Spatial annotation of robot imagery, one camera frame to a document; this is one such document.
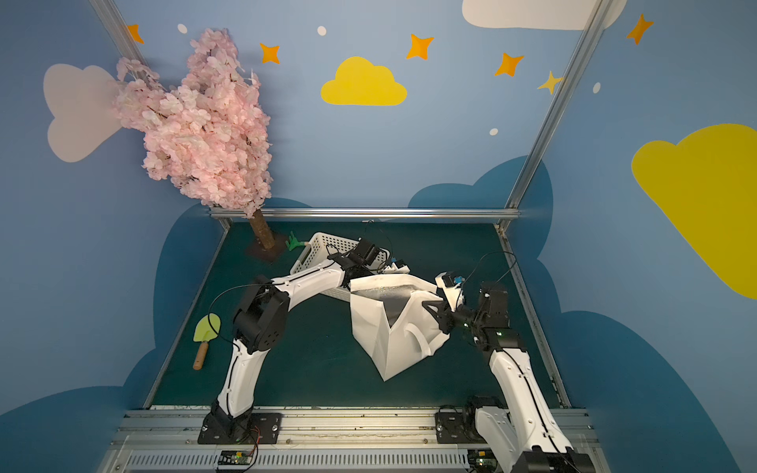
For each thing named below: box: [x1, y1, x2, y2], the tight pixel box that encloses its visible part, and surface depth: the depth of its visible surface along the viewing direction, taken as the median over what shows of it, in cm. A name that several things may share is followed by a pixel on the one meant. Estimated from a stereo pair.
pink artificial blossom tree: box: [112, 28, 276, 250], surface depth 69 cm
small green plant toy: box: [284, 230, 309, 252], surface depth 117 cm
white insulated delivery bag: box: [348, 273, 451, 382], surface depth 75 cm
